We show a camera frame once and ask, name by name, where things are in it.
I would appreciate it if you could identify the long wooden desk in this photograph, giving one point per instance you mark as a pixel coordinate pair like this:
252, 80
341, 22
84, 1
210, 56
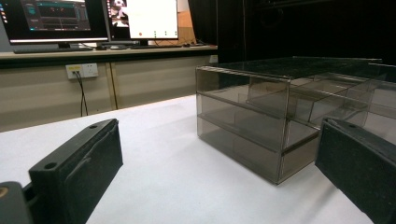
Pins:
109, 55

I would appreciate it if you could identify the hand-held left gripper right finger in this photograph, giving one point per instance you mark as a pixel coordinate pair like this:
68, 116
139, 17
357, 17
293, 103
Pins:
358, 161

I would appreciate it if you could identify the smoked transparent acrylic drawer cabinet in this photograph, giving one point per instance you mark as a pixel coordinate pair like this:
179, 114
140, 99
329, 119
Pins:
246, 124

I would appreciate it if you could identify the computer monitor with white window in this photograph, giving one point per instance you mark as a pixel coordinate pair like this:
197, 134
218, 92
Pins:
146, 18

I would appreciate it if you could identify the black keyboard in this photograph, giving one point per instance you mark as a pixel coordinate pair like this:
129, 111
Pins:
51, 49

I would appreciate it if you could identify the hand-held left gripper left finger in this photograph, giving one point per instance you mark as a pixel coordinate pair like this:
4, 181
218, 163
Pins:
77, 174

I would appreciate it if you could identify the white wall socket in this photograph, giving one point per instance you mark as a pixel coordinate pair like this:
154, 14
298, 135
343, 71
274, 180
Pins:
82, 71

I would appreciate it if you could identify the large dark computer monitor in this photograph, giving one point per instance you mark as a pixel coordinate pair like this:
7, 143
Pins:
56, 18

